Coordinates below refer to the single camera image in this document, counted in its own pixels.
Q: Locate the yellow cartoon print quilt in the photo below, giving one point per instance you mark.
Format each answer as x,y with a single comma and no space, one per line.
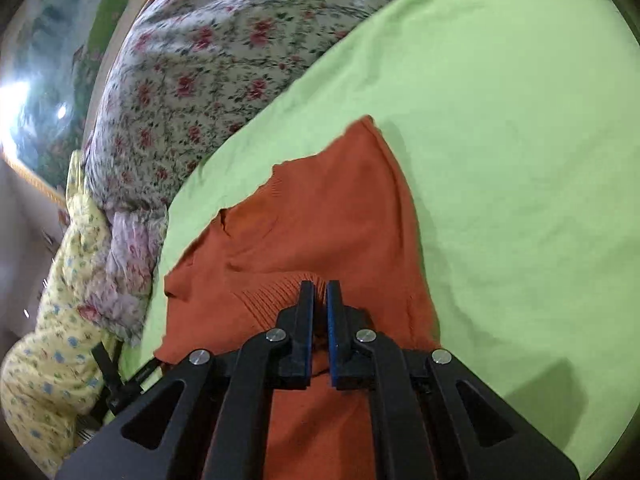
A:
55,300

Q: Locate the floral patterned pillow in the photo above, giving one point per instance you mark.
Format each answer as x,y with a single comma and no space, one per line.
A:
225,60

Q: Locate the gold framed landscape painting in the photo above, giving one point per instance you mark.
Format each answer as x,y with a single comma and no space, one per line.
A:
50,60

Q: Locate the pink ruffled cloth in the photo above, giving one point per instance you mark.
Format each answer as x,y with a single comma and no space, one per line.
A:
130,270

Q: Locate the orange knit sweater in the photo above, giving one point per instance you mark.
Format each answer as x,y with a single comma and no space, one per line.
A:
310,210

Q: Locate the light green bed sheet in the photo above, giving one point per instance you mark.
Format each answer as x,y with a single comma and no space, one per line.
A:
500,160

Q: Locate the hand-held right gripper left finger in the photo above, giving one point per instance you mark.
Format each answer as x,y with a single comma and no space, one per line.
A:
306,320

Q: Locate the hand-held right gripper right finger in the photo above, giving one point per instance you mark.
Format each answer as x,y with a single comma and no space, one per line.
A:
332,330

